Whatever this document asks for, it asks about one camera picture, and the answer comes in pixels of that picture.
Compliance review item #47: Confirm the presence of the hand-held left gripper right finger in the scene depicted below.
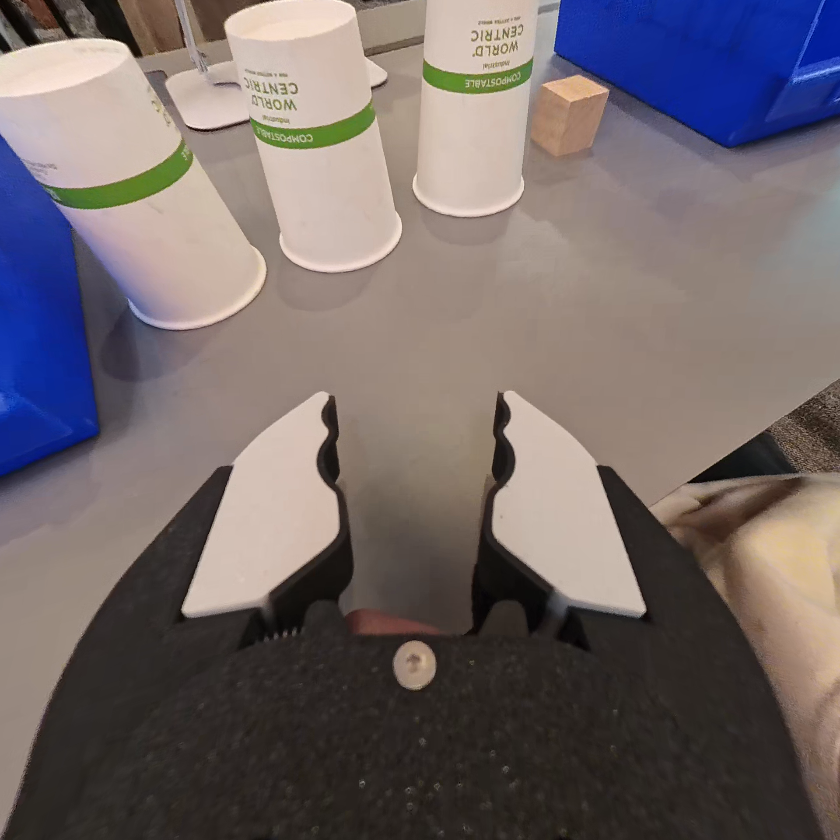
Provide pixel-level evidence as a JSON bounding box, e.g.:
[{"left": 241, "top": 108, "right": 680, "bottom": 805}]
[{"left": 472, "top": 390, "right": 647, "bottom": 636}]

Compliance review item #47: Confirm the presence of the white paper cup green band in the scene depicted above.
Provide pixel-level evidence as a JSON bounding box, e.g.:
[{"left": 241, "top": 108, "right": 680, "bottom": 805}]
[
  {"left": 412, "top": 0, "right": 540, "bottom": 217},
  {"left": 0, "top": 38, "right": 268, "bottom": 331},
  {"left": 224, "top": 0, "right": 403, "bottom": 273}
]

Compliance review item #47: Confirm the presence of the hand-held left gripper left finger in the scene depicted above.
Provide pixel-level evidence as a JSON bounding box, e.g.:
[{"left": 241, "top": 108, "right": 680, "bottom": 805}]
[{"left": 180, "top": 391, "right": 355, "bottom": 631}]

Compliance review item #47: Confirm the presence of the person's torso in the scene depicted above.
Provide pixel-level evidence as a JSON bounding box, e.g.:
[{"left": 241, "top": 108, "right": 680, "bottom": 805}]
[{"left": 650, "top": 472, "right": 840, "bottom": 840}]

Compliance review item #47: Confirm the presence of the wooden cube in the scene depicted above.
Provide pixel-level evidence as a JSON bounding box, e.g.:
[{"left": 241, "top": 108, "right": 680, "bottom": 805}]
[{"left": 530, "top": 74, "right": 610, "bottom": 157}]

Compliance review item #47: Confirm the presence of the blue plastic bin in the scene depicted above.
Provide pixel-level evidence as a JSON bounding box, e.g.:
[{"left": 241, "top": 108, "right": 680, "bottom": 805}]
[
  {"left": 0, "top": 134, "right": 101, "bottom": 480},
  {"left": 554, "top": 0, "right": 840, "bottom": 148}
]

